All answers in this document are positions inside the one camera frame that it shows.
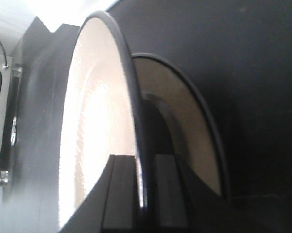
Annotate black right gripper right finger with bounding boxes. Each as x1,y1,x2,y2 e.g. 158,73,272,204
155,154,188,233

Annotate beige round plate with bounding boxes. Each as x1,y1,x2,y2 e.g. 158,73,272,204
132,53,231,200
58,11,151,232

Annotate metal glass-door cabinet appliance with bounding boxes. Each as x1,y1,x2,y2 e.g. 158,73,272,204
0,14,37,195

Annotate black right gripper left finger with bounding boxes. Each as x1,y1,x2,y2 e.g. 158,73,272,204
61,155,137,233

